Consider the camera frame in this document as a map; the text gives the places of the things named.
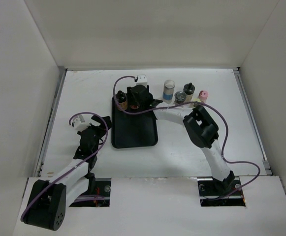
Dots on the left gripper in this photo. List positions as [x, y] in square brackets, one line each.
[102, 131]

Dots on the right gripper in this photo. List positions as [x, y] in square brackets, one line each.
[131, 98]

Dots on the black knob cap brown bottle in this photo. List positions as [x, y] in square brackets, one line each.
[122, 100]

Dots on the blue label salt jar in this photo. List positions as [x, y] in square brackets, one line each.
[168, 90]

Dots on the yellow cap bottle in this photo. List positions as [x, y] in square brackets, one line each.
[196, 102]

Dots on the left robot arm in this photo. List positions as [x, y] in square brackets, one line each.
[75, 184]

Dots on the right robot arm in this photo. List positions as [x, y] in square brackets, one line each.
[200, 126]

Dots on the black plastic tray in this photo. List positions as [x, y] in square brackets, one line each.
[132, 131]

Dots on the black knob cap spice bottle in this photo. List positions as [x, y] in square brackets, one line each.
[189, 90]

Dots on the pink cap bottle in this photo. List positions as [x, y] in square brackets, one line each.
[203, 95]

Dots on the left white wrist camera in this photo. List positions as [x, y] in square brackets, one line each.
[79, 124]

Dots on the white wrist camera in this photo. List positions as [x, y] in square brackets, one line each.
[141, 80]
[79, 124]

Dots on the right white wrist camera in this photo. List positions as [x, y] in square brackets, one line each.
[141, 80]

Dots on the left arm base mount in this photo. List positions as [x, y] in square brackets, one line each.
[97, 195]

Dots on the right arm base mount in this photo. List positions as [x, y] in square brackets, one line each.
[210, 196]

